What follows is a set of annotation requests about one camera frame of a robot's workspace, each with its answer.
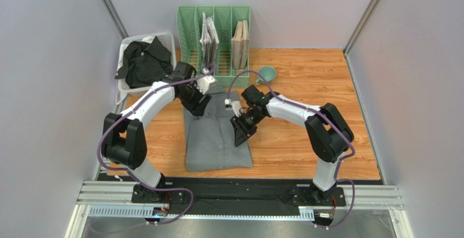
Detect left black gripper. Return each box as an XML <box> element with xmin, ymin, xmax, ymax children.
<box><xmin>178</xmin><ymin>81</ymin><xmax>212</xmax><ymax>118</ymax></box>

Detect aluminium frame rail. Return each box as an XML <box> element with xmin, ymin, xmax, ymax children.
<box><xmin>76</xmin><ymin>181</ymin><xmax>404</xmax><ymax>221</ymax></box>

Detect teal cup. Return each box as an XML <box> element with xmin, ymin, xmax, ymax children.
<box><xmin>255</xmin><ymin>66</ymin><xmax>277</xmax><ymax>85</ymax></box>

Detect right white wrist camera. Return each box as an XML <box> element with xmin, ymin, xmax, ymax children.
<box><xmin>224</xmin><ymin>99</ymin><xmax>242</xmax><ymax>117</ymax></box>

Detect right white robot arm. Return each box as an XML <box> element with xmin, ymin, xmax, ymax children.
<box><xmin>224</xmin><ymin>86</ymin><xmax>354</xmax><ymax>200</ymax></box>

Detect brown books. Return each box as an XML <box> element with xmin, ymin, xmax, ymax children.
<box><xmin>231</xmin><ymin>19</ymin><xmax>249</xmax><ymax>70</ymax></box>

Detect green file organizer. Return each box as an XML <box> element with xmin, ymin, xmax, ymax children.
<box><xmin>176</xmin><ymin>5</ymin><xmax>251</xmax><ymax>87</ymax></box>

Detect white laundry basket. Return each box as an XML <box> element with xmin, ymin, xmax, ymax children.
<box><xmin>114</xmin><ymin>32</ymin><xmax>176</xmax><ymax>98</ymax></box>

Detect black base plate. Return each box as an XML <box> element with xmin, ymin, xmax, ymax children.
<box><xmin>122</xmin><ymin>176</ymin><xmax>348</xmax><ymax>216</ymax></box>

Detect black striped shirt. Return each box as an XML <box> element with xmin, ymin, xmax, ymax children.
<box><xmin>115</xmin><ymin>36</ymin><xmax>173</xmax><ymax>89</ymax></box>

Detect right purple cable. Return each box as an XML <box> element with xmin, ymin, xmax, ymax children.
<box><xmin>226</xmin><ymin>70</ymin><xmax>356</xmax><ymax>230</ymax></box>

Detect grey long sleeve shirt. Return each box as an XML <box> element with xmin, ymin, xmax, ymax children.
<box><xmin>183</xmin><ymin>86</ymin><xmax>253</xmax><ymax>172</ymax></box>

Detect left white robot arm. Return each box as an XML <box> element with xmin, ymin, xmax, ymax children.
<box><xmin>97</xmin><ymin>62</ymin><xmax>216</xmax><ymax>202</ymax></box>

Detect grey magazines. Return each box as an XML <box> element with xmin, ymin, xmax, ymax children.
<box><xmin>200</xmin><ymin>13</ymin><xmax>219</xmax><ymax>70</ymax></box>

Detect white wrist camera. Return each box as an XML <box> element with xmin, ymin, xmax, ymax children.
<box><xmin>196</xmin><ymin>68</ymin><xmax>217</xmax><ymax>95</ymax></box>
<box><xmin>224</xmin><ymin>99</ymin><xmax>242</xmax><ymax>117</ymax></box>

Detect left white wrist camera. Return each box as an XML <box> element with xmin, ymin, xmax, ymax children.
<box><xmin>196</xmin><ymin>68</ymin><xmax>217</xmax><ymax>95</ymax></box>

